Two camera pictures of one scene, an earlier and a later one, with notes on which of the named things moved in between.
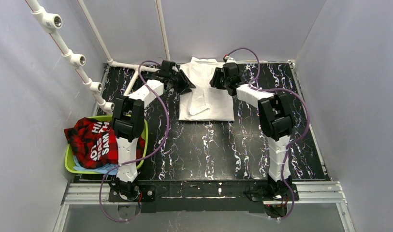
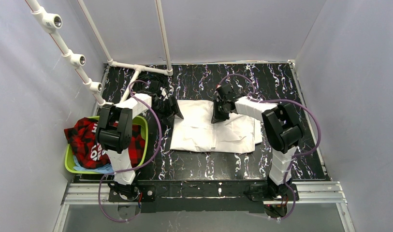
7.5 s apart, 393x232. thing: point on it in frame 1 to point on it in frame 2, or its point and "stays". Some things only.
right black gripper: (218, 79) to (220, 108)
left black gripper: (179, 81) to (170, 106)
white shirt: (205, 102) to (238, 134)
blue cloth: (110, 168) stays
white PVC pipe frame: (49, 21) stays
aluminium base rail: (321, 192) stays
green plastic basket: (68, 157) stays
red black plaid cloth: (94, 143) stays
